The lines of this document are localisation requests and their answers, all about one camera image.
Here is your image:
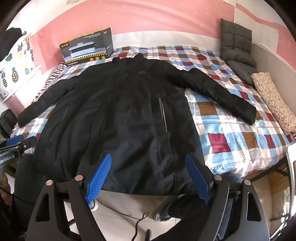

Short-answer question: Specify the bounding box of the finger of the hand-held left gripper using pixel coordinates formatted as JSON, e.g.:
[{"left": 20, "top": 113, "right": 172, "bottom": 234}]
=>
[
  {"left": 3, "top": 135, "right": 25, "bottom": 148},
  {"left": 13, "top": 136, "right": 38, "bottom": 155}
]

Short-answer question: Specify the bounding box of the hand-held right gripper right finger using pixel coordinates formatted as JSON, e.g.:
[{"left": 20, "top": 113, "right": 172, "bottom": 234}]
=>
[{"left": 185, "top": 152, "right": 271, "bottom": 241}]

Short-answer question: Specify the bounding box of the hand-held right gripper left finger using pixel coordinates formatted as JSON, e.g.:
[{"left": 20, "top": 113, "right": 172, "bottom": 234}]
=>
[{"left": 25, "top": 152, "right": 112, "bottom": 241}]

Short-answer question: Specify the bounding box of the black padded coat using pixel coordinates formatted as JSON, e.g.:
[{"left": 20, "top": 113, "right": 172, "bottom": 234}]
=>
[{"left": 17, "top": 53, "right": 257, "bottom": 195}]

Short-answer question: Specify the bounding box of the person's left hand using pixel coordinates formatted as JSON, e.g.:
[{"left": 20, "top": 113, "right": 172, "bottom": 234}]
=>
[{"left": 0, "top": 174, "right": 11, "bottom": 201}]

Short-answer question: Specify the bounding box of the pink plastic cabinet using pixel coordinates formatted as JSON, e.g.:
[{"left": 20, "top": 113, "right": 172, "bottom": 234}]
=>
[{"left": 2, "top": 90, "right": 26, "bottom": 116}]

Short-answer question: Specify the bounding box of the checked bed sheet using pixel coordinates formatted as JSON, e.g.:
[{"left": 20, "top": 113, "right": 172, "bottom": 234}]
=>
[{"left": 10, "top": 45, "right": 296, "bottom": 186}]

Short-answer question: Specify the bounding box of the pineapple print cloth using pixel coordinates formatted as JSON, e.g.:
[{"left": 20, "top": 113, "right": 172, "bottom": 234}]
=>
[{"left": 0, "top": 34, "right": 42, "bottom": 102}]

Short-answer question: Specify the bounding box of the red white striped cloth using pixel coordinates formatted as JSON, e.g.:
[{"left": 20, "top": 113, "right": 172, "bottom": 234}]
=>
[{"left": 31, "top": 61, "right": 70, "bottom": 103}]

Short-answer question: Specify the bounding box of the black backpack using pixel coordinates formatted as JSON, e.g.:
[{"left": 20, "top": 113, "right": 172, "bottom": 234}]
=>
[{"left": 3, "top": 27, "right": 29, "bottom": 61}]

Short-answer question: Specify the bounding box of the floral rolled pillow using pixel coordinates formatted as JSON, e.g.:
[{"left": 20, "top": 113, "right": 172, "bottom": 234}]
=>
[{"left": 251, "top": 72, "right": 296, "bottom": 136}]

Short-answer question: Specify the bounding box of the black appliance carton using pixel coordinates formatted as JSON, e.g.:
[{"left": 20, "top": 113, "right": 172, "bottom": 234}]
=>
[{"left": 58, "top": 27, "right": 114, "bottom": 65}]

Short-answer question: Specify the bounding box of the grey quilted cushion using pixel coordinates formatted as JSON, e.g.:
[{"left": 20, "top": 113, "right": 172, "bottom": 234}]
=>
[{"left": 219, "top": 19, "right": 258, "bottom": 86}]

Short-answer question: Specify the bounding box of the black floor cable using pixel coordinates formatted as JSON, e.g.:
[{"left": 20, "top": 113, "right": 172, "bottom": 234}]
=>
[{"left": 96, "top": 200, "right": 149, "bottom": 241}]

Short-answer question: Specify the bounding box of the black metal bed frame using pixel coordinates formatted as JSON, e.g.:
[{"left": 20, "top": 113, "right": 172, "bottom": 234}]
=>
[{"left": 252, "top": 160, "right": 292, "bottom": 186}]

